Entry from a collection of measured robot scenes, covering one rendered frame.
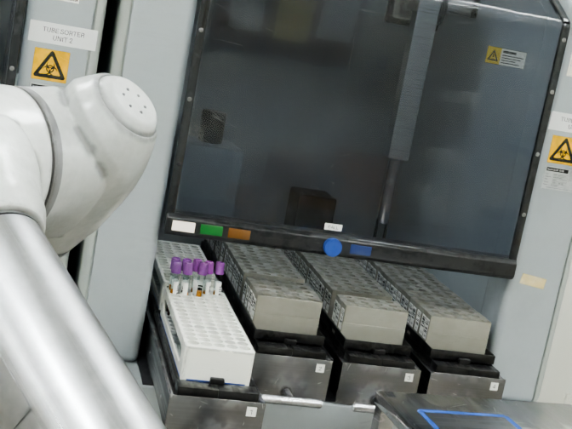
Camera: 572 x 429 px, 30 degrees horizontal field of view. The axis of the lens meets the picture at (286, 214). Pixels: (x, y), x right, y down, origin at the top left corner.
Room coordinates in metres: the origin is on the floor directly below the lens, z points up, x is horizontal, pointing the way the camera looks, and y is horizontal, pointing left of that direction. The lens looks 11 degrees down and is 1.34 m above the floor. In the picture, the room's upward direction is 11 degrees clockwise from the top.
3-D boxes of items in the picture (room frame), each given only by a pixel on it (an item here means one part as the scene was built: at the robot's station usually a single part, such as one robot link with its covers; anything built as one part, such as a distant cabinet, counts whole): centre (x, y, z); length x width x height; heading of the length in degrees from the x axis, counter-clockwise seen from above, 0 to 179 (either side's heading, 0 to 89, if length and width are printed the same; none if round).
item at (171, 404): (1.70, 0.12, 0.78); 0.73 x 0.14 x 0.09; 14
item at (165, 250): (1.87, 0.17, 0.83); 0.30 x 0.10 x 0.06; 14
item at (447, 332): (1.78, -0.33, 0.85); 0.12 x 0.02 x 0.06; 103
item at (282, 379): (1.94, 0.03, 0.78); 0.73 x 0.14 x 0.09; 14
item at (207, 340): (1.56, 0.09, 0.83); 0.30 x 0.10 x 0.06; 14
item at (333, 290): (1.83, -0.16, 0.85); 0.12 x 0.02 x 0.06; 104
